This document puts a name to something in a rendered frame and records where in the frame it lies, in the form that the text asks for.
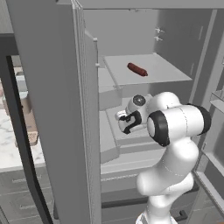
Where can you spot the grey cupboard drawer front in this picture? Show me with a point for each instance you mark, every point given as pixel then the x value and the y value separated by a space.
pixel 24 205
pixel 17 180

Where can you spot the white shelf peg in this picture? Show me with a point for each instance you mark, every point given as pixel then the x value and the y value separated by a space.
pixel 158 38
pixel 159 30

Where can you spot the brown woven basket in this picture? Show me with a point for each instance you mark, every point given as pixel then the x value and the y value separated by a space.
pixel 32 138

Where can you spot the grey fridge door with bins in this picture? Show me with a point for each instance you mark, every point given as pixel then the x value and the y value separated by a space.
pixel 211 163

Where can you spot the grey fridge door, flat panel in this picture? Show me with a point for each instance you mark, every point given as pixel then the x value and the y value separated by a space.
pixel 58 102

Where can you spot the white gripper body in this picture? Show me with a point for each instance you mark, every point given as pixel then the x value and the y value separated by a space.
pixel 123 125

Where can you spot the brown box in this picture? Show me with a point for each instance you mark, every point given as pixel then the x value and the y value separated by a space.
pixel 26 112

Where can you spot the pale blue bowl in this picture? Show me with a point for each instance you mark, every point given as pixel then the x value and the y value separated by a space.
pixel 22 84

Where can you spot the grey freezer drawer front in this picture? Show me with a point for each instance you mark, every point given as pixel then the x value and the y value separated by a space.
pixel 122 186

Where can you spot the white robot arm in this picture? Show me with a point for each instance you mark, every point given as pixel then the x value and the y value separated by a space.
pixel 172 163

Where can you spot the dark red sausage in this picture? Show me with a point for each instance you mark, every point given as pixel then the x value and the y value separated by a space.
pixel 137 69

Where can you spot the grey stepped fridge shelf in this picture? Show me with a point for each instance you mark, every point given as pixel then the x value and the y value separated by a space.
pixel 116 140

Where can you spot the grey fridge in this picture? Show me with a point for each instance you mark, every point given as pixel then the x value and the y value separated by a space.
pixel 128 32

